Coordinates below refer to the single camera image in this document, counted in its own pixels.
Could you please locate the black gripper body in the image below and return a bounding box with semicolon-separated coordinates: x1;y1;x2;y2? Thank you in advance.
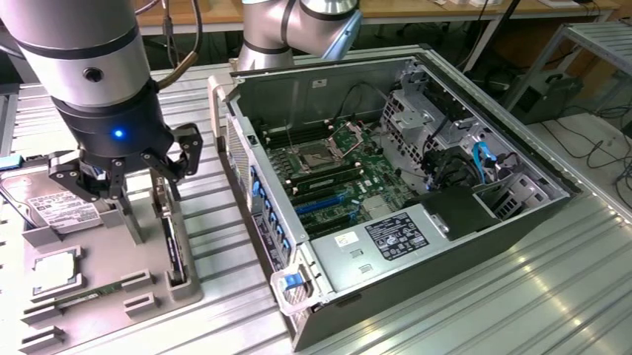
51;78;177;174

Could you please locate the hard disk with white label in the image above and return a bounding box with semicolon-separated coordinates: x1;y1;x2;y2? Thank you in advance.
0;172;109;234

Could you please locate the graphics card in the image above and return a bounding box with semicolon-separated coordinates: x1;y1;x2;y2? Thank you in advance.
150;176;193;294

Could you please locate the CPU socket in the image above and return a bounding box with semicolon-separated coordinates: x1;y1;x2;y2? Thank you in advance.
295;143;343;174

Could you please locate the grey parts rack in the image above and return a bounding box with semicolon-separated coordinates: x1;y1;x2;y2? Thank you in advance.
0;162;206;355

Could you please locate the CPU chip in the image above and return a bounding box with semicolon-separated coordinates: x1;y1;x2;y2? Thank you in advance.
31;252;85;294

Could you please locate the installed RAM stick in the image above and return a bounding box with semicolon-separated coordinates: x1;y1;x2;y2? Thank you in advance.
291;166;365;194

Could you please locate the blue expansion slot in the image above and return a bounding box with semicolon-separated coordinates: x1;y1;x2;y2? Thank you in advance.
295;195;348;218

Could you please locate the metal socket cover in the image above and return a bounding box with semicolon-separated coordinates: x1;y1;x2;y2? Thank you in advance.
328;121;373;158

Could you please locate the green RAM stick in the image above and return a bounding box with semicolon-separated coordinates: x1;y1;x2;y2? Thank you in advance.
29;280;126;308

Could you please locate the green motherboard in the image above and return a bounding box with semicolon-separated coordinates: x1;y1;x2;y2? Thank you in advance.
250;117;412;238

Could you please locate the open black PC case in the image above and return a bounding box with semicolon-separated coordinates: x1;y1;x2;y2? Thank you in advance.
206;43;586;352

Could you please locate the metal disk bay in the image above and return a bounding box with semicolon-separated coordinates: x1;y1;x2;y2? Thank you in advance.
381;87;447;175

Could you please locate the grey power supply unit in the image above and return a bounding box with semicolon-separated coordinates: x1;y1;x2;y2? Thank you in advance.
309;206;452;294

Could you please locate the black fan shroud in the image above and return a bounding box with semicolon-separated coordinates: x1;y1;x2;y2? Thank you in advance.
404;183;502;242

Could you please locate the wooden desk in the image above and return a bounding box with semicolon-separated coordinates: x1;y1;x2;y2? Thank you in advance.
134;0;619;38

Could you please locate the black box on floor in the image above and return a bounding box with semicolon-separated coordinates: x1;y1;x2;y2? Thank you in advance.
512;72;586;125

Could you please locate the grey arm cable hose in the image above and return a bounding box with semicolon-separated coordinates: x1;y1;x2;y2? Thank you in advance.
161;0;205;87

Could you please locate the black wire bundle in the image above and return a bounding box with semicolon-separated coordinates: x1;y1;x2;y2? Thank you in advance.
423;147;482;193

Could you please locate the blue wire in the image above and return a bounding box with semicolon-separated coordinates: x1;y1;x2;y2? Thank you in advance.
471;141;499;185

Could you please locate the metal slat frame table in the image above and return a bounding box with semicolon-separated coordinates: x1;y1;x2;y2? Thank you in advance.
502;21;632;112

